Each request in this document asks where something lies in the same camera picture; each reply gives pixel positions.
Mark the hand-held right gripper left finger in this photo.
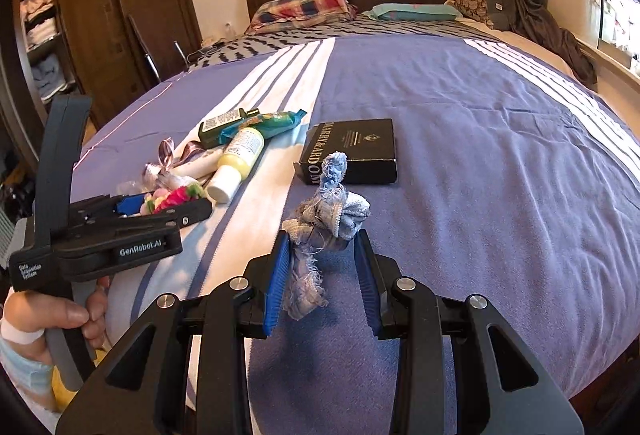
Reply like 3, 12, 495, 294
55, 231, 292, 435

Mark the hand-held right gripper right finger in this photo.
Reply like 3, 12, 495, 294
352, 230, 586, 435

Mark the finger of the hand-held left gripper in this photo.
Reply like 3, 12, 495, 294
75, 198, 214, 237
70, 194, 151, 221

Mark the pink green fluffy pompom toy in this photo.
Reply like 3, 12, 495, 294
140, 182, 208, 216

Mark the frayed blue denim scrap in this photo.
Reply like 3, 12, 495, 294
281, 151, 373, 321

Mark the person's left forearm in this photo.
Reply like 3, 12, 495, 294
0, 321, 57, 431

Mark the person's left hand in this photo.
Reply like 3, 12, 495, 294
2, 278, 110, 342

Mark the clear plastic wrapper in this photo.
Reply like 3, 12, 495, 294
116, 178, 151, 197

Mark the white tube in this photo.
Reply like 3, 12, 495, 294
172, 148, 223, 178

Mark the yellow bottle with white cap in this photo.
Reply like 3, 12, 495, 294
206, 127, 266, 203

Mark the dark green bottle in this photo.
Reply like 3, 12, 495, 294
198, 108, 261, 149

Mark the teal snack wrapper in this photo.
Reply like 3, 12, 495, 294
220, 109, 307, 141

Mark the black flat box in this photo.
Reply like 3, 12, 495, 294
291, 118, 399, 186

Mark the dark metal pole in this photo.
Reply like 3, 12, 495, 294
127, 14, 162, 83

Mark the brown wooden wardrobe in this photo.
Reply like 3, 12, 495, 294
52, 0, 203, 126

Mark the stack of folded clothes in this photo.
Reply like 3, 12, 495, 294
19, 0, 76, 101

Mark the purple white striped blanket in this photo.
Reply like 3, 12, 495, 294
72, 35, 640, 408

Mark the zebra print bed sheet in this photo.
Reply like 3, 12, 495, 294
187, 12, 506, 68

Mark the plaid pillow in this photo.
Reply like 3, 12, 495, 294
248, 0, 358, 33

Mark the teal pillow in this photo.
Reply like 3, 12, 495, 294
370, 2, 463, 22

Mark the patterned cushion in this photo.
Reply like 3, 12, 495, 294
445, 0, 493, 23

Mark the white storage box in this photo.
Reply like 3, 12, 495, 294
546, 0, 603, 48

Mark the charging cable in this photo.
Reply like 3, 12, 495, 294
187, 40, 228, 66

